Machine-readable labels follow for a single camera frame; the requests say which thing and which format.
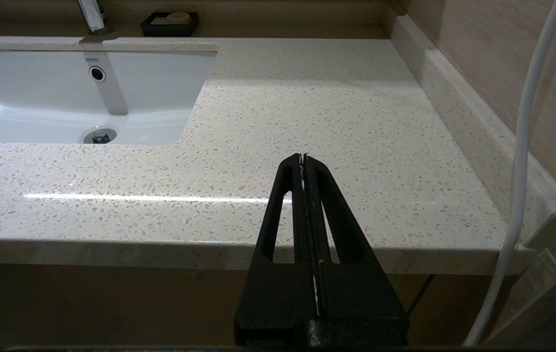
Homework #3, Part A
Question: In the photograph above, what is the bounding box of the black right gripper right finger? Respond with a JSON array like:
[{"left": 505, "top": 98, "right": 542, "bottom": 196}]
[{"left": 304, "top": 154, "right": 408, "bottom": 347}]

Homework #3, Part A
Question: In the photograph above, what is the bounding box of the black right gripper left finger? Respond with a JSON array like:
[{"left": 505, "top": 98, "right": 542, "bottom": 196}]
[{"left": 234, "top": 154, "right": 318, "bottom": 347}]

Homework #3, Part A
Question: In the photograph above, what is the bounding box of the wooden vanity cabinet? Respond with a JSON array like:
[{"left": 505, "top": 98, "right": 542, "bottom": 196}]
[{"left": 0, "top": 263, "right": 503, "bottom": 349}]

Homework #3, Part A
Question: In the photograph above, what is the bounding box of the chrome sink drain plug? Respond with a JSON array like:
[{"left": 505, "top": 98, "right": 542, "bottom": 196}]
[{"left": 84, "top": 128, "right": 117, "bottom": 145}]

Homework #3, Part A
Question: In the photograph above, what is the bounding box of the black soap dish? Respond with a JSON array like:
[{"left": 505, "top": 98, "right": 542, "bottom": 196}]
[{"left": 141, "top": 12, "right": 200, "bottom": 38}]

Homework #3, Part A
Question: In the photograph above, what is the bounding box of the round beige soap bar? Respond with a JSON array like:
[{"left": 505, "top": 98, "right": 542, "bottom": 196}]
[{"left": 151, "top": 12, "right": 193, "bottom": 26}]

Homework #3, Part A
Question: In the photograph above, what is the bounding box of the white ceramic sink basin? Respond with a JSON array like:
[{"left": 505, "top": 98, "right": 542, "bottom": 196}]
[{"left": 0, "top": 38, "right": 220, "bottom": 146}]

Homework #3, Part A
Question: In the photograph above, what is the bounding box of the chrome basin faucet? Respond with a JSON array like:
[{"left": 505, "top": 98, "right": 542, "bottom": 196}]
[{"left": 77, "top": 0, "right": 112, "bottom": 36}]

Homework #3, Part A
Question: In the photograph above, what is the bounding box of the white right arm cable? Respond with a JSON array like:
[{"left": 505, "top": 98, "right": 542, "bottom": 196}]
[{"left": 464, "top": 0, "right": 556, "bottom": 347}]

